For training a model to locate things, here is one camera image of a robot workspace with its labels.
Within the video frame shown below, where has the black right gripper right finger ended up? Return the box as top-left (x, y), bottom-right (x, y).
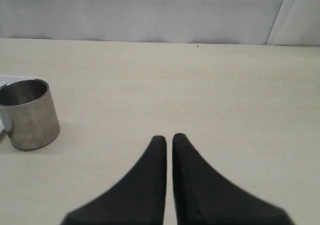
top-left (172, 133), bottom-right (294, 225)

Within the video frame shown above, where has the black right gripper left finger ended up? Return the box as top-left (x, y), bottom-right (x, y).
top-left (61, 135), bottom-right (167, 225)

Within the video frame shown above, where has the stainless steel cup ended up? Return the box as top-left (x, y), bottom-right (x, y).
top-left (0, 78), bottom-right (60, 151)

